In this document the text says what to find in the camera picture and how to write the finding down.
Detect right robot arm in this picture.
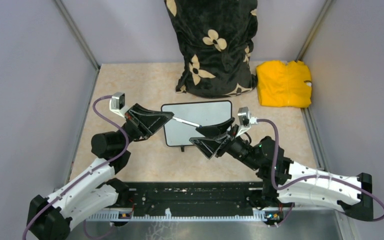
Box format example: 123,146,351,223
189,117,375,222

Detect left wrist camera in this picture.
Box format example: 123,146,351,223
109,92,126,118

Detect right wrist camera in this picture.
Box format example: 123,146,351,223
235,107,251,137

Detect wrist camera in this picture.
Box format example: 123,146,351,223
235,107,251,137
109,92,126,118

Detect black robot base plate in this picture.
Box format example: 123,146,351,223
89,178,330,228

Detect folded yellow garment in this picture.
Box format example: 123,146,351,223
255,60,312,108

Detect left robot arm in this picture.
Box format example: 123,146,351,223
25,104,174,240

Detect aluminium rail frame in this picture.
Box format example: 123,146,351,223
52,185,350,223

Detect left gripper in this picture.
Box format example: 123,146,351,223
117,102,174,150

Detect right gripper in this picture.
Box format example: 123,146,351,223
190,116,262,171

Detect white marker pen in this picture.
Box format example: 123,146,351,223
172,116,202,128

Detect small whiteboard black frame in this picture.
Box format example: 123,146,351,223
161,100,233,148

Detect black floral blanket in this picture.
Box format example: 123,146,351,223
164,0,258,99

